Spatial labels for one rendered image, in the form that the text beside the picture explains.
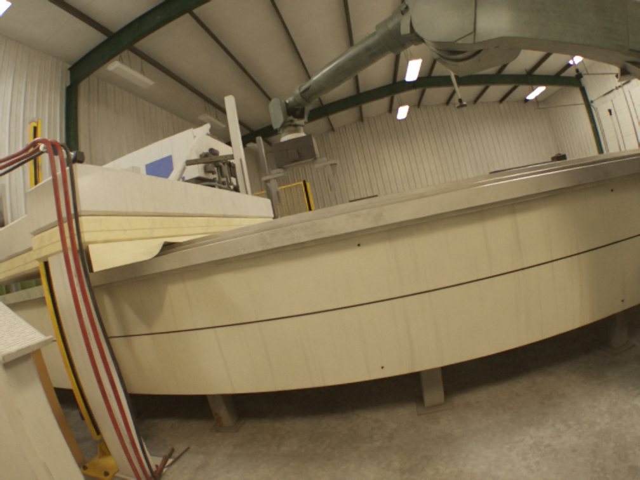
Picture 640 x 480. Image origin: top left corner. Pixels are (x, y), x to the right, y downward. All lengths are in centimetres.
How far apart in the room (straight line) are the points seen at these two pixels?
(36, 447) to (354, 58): 179
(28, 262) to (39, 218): 56
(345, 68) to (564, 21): 98
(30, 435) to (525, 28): 171
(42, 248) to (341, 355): 115
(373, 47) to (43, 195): 144
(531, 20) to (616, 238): 83
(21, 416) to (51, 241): 64
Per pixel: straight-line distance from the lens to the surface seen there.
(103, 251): 119
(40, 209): 139
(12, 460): 140
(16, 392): 96
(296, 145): 179
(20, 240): 197
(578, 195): 132
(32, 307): 212
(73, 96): 748
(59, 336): 151
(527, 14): 114
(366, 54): 157
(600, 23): 112
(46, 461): 102
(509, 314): 122
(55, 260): 134
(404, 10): 149
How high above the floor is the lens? 79
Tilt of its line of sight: 1 degrees down
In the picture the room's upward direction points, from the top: 12 degrees counter-clockwise
